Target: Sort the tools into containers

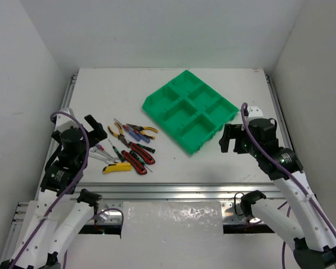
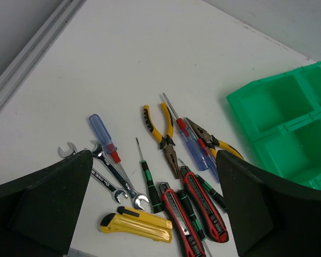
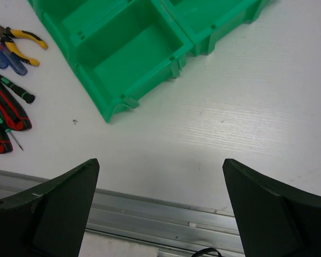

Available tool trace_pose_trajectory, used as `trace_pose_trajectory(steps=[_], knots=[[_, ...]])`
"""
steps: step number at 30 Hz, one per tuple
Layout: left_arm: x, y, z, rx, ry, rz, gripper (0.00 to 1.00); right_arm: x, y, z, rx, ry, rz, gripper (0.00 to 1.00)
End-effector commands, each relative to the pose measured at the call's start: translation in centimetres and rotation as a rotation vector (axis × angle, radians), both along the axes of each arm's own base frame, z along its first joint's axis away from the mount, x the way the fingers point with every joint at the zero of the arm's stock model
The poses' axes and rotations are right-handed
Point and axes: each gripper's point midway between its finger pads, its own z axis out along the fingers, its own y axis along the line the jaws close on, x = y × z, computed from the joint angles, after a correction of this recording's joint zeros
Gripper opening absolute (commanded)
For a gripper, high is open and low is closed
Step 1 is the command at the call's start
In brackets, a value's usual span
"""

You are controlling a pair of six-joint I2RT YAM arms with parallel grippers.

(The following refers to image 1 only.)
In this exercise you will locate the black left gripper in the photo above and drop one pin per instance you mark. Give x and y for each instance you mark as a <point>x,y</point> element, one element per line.
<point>94,130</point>

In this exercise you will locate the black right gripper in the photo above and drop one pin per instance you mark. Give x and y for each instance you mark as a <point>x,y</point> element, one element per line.
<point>232,131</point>

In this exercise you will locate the small blue red screwdriver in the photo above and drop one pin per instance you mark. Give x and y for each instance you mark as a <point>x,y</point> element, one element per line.
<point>100,148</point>

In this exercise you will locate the blue red handle screwdriver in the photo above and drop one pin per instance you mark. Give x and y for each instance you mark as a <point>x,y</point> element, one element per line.
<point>129,131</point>

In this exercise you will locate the black green precision screwdriver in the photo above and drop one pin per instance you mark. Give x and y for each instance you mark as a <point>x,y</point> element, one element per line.
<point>119,155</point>
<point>148,149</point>
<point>134,154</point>

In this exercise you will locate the yellow utility knife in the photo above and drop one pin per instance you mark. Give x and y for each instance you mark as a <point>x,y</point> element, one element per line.
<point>116,167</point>

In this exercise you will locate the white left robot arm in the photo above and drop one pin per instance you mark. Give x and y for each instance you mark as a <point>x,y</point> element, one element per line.
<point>46,239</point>

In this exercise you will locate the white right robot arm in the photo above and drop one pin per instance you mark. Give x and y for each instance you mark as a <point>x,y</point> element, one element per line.
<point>311,236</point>

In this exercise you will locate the silver open-end wrench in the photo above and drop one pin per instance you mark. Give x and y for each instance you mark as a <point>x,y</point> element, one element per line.
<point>104,158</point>
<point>114,159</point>

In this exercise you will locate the yellow long-nose pliers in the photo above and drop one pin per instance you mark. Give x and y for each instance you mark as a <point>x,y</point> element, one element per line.
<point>119,135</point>

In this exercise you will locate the yellow combination pliers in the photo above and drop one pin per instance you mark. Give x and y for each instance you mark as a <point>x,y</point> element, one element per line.
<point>142,129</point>

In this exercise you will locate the green six-compartment organizer tray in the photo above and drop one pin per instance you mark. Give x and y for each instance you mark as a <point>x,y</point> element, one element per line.
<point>189,110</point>

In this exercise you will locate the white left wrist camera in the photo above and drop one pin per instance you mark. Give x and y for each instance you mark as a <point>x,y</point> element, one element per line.
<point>63,122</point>

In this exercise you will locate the aluminium front rail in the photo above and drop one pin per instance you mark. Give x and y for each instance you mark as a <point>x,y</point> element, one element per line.
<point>176,192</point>

